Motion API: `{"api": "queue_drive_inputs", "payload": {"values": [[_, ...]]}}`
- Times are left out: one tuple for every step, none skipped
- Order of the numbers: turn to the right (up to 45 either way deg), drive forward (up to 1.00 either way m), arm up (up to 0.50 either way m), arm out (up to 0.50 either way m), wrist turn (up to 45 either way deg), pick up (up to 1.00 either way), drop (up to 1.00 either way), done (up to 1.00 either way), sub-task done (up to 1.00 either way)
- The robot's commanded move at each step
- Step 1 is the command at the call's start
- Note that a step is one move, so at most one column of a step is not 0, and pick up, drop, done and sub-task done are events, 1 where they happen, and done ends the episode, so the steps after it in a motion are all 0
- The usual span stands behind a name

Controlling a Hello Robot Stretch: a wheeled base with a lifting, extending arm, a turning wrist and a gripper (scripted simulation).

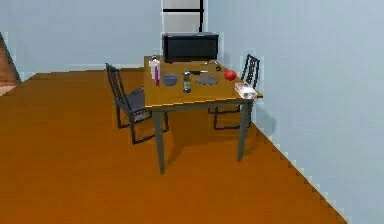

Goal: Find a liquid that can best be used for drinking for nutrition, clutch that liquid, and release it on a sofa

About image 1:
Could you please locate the brown wooden dining table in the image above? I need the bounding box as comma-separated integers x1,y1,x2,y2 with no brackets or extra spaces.
143,55,264,176

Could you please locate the grey metal shaker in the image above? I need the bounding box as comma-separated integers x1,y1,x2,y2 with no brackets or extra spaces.
182,71,192,94

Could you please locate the grey round plate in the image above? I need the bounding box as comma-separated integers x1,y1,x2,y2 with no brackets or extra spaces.
194,76,220,86

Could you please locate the grey bowl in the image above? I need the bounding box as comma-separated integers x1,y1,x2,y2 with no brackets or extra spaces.
161,73,179,87

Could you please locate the grey spoon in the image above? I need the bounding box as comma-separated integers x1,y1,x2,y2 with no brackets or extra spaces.
204,60,222,72

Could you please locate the red apple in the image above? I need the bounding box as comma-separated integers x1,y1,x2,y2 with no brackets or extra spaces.
223,69,238,82

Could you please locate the white bottle with magenta label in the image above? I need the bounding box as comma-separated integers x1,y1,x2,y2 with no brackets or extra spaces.
148,55,161,87

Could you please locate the white and pink box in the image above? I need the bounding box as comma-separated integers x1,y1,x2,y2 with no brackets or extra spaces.
234,82,259,100

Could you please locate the black television set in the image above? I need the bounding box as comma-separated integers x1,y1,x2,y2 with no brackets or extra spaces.
162,31,220,65

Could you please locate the black dining chair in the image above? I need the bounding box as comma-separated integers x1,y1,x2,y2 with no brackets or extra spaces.
104,62,170,146
208,53,262,131

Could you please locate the white framed window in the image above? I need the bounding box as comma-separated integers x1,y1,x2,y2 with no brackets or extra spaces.
161,0,209,34

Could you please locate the brown wooden door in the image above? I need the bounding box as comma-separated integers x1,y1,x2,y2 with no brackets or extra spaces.
0,31,23,88

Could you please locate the black handled knife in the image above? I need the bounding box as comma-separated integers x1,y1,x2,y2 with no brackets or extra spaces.
184,69,213,75

